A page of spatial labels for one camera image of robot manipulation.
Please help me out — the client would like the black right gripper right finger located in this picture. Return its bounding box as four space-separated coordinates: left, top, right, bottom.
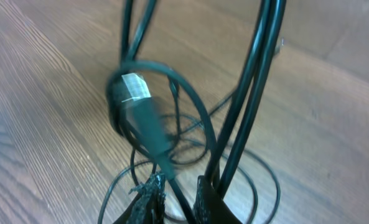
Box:
193 175 241 224

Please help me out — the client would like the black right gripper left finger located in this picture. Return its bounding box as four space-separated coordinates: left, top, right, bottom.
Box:
113 172 166 224

